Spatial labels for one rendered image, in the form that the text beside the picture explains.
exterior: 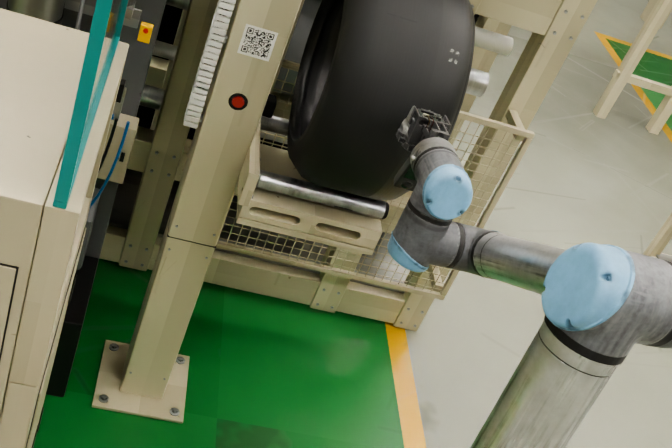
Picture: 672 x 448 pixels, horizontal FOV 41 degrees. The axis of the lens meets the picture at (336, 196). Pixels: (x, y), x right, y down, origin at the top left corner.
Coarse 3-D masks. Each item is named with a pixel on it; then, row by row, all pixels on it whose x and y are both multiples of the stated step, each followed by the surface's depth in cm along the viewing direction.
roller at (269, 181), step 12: (264, 180) 215; (276, 180) 216; (288, 180) 217; (300, 180) 218; (276, 192) 218; (288, 192) 217; (300, 192) 217; (312, 192) 218; (324, 192) 219; (336, 192) 220; (324, 204) 220; (336, 204) 220; (348, 204) 220; (360, 204) 221; (372, 204) 222; (384, 204) 223; (372, 216) 223; (384, 216) 223
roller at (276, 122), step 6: (264, 120) 238; (270, 120) 238; (276, 120) 239; (282, 120) 239; (288, 120) 240; (264, 126) 238; (270, 126) 238; (276, 126) 239; (282, 126) 239; (276, 132) 240; (282, 132) 240
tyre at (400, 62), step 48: (336, 0) 232; (384, 0) 191; (432, 0) 196; (336, 48) 195; (384, 48) 189; (432, 48) 192; (336, 96) 192; (384, 96) 190; (432, 96) 192; (288, 144) 225; (336, 144) 196; (384, 144) 196; (384, 192) 209
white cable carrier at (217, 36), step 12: (228, 0) 197; (216, 12) 200; (228, 12) 198; (216, 24) 200; (216, 36) 202; (204, 48) 206; (216, 48) 203; (204, 60) 205; (216, 60) 206; (204, 72) 207; (204, 84) 208; (192, 96) 210; (204, 96) 210; (192, 108) 212; (192, 120) 214
